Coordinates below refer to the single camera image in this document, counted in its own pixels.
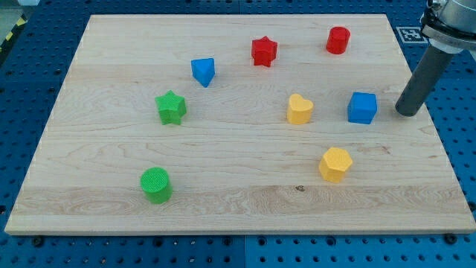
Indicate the red cylinder block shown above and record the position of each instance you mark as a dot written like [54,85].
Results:
[338,40]

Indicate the yellow heart block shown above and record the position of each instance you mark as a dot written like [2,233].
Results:
[299,110]

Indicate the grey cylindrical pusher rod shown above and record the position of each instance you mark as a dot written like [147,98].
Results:
[423,79]

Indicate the green cylinder block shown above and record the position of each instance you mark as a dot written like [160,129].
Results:
[155,183]

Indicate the blue cube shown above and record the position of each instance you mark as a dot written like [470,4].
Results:
[362,108]

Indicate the wooden board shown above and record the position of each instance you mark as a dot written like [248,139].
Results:
[236,165]

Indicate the yellow hexagon block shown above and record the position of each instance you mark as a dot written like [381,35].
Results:
[334,164]

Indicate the blue triangle block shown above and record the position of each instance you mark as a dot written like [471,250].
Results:
[203,70]

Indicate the red star block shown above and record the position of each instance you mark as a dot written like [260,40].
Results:
[263,51]

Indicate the green star block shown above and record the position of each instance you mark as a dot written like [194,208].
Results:
[171,108]

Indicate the fiducial marker tag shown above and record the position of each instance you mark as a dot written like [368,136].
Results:
[410,35]

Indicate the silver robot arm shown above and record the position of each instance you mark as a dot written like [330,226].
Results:
[449,26]

